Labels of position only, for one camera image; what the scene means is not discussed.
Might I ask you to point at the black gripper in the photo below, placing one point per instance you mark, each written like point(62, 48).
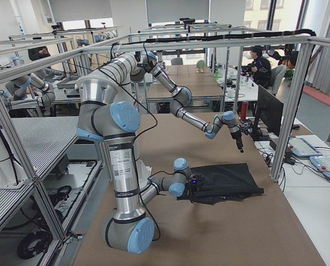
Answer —
point(192, 187)
point(235, 136)

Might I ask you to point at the black t-shirt with logo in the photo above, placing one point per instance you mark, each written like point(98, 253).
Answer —
point(229, 182)

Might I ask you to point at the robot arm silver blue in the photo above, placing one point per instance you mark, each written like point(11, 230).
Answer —
point(101, 119)
point(126, 65)

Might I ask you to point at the red bottle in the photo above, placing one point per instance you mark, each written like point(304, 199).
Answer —
point(244, 108)

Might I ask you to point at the black computer monitor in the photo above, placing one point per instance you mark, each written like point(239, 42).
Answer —
point(269, 110)

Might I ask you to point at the teach pendant blue grey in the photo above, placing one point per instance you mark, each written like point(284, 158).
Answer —
point(301, 148)

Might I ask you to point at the seated person with headset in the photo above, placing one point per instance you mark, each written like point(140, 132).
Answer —
point(259, 69)

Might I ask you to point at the grey office chair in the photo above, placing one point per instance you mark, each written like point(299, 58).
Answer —
point(277, 75)

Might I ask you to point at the striped work table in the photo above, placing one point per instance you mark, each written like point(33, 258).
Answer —
point(44, 140)

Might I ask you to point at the aluminium frame cage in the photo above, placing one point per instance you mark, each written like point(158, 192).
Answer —
point(14, 162)

